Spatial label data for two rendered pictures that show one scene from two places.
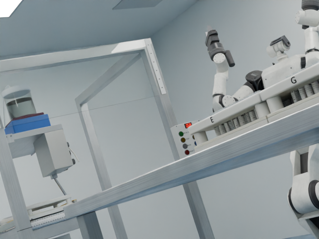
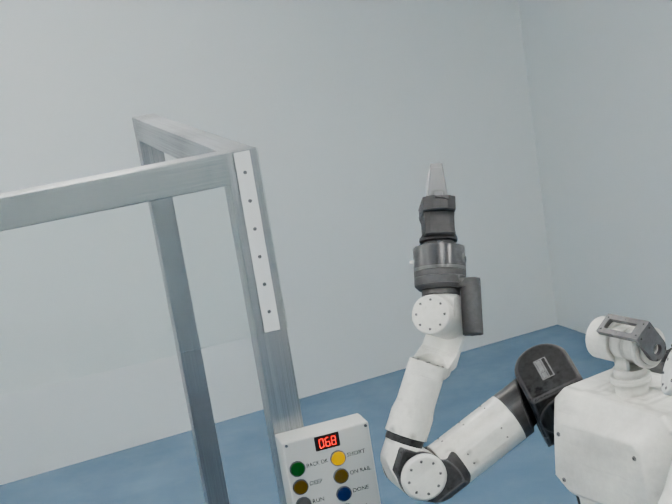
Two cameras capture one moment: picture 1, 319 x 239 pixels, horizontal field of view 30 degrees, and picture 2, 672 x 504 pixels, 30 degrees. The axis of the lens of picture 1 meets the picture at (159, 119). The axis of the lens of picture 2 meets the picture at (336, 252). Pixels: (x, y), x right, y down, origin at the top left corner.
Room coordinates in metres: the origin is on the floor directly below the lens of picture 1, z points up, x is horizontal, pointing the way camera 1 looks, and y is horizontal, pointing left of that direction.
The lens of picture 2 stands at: (1.21, -0.80, 1.97)
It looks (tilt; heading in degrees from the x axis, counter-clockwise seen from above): 12 degrees down; 15
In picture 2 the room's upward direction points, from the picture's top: 9 degrees counter-clockwise
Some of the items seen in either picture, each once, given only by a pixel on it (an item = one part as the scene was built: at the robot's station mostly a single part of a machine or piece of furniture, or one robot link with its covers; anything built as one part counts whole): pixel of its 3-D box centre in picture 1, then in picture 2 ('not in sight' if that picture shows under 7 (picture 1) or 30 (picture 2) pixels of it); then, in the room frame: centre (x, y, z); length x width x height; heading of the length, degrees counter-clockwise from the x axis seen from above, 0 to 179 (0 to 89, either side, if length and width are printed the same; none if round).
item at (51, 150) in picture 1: (52, 153); not in sight; (3.15, 0.60, 1.20); 0.22 x 0.11 x 0.20; 31
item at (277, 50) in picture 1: (278, 50); (624, 349); (3.11, -0.71, 1.35); 0.10 x 0.07 x 0.09; 46
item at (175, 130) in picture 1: (192, 145); (331, 491); (3.35, -0.13, 1.03); 0.17 x 0.06 x 0.26; 121
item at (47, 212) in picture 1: (44, 214); not in sight; (3.11, 0.72, 0.91); 0.24 x 0.24 x 0.02; 31
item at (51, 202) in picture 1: (42, 205); not in sight; (3.11, 0.72, 0.95); 0.25 x 0.24 x 0.02; 121
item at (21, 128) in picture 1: (27, 126); not in sight; (3.12, 0.68, 1.38); 0.21 x 0.20 x 0.09; 121
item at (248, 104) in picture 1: (263, 105); not in sight; (1.27, -0.22, 0.91); 0.25 x 0.24 x 0.02; 124
